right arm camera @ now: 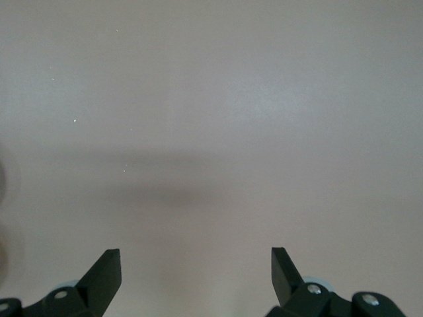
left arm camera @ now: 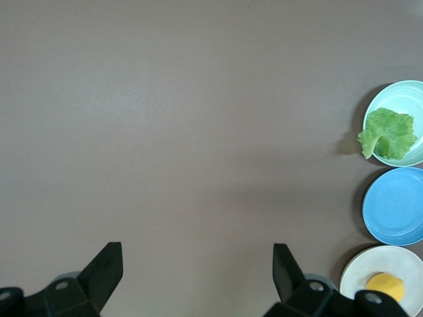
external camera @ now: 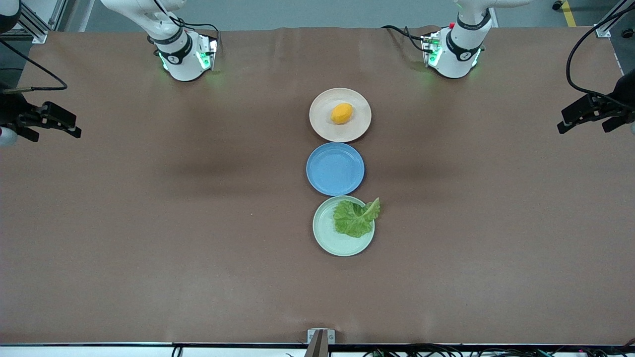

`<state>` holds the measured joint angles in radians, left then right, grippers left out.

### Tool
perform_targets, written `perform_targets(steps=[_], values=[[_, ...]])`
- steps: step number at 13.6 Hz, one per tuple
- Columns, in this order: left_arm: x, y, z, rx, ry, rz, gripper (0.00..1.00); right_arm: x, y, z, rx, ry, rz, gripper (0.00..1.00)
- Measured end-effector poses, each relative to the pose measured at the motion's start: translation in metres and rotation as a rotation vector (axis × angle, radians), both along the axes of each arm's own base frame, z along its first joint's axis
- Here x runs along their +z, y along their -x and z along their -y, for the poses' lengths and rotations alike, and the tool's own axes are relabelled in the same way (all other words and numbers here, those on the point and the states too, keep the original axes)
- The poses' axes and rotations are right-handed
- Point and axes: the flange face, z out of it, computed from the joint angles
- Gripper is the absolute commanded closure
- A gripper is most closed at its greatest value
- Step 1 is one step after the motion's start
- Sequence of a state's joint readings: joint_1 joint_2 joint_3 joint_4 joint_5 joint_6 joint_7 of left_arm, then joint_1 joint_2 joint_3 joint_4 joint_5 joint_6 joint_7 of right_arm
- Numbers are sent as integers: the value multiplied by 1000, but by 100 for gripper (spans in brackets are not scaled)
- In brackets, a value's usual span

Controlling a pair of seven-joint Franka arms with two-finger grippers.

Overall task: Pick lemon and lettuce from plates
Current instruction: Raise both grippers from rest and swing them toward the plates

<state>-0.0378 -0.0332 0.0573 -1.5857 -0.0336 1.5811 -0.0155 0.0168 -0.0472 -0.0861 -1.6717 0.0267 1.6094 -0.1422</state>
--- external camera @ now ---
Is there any black right base cable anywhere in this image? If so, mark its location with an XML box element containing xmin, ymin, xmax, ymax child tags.
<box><xmin>153</xmin><ymin>0</ymin><xmax>222</xmax><ymax>53</ymax></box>

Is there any brown table cover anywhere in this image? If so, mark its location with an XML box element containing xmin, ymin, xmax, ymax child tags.
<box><xmin>0</xmin><ymin>25</ymin><xmax>635</xmax><ymax>346</ymax></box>

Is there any brown mounting post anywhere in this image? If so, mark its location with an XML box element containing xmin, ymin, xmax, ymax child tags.
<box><xmin>304</xmin><ymin>330</ymin><xmax>329</xmax><ymax>357</ymax></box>

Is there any yellow lemon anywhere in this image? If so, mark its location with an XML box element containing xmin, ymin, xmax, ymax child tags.
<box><xmin>330</xmin><ymin>103</ymin><xmax>354</xmax><ymax>125</ymax></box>

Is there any black base cable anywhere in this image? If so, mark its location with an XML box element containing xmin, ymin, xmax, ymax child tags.
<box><xmin>153</xmin><ymin>0</ymin><xmax>222</xmax><ymax>53</ymax></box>
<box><xmin>381</xmin><ymin>25</ymin><xmax>428</xmax><ymax>53</ymax></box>

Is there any beige plate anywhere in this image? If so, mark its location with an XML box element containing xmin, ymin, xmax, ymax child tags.
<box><xmin>309</xmin><ymin>87</ymin><xmax>372</xmax><ymax>143</ymax></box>

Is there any pale green plate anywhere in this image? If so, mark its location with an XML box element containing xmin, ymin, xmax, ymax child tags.
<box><xmin>313</xmin><ymin>195</ymin><xmax>376</xmax><ymax>257</ymax></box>

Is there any black left base cable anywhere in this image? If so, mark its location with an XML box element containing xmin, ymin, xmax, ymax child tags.
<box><xmin>381</xmin><ymin>25</ymin><xmax>428</xmax><ymax>53</ymax></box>

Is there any blue plate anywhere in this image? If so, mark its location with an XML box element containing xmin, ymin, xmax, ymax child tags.
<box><xmin>306</xmin><ymin>142</ymin><xmax>365</xmax><ymax>197</ymax></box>

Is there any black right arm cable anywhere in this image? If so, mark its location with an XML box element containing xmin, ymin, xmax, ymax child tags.
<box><xmin>0</xmin><ymin>39</ymin><xmax>68</xmax><ymax>93</ymax></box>

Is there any green lettuce leaf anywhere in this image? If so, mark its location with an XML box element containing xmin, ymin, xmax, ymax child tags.
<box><xmin>333</xmin><ymin>197</ymin><xmax>381</xmax><ymax>238</ymax></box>

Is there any small metal bracket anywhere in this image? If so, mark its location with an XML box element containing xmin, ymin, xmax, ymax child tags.
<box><xmin>307</xmin><ymin>328</ymin><xmax>336</xmax><ymax>345</ymax></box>

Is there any aluminium frame profile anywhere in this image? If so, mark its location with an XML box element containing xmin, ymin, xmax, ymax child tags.
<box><xmin>0</xmin><ymin>0</ymin><xmax>70</xmax><ymax>44</ymax></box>
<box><xmin>595</xmin><ymin>0</ymin><xmax>635</xmax><ymax>38</ymax></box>

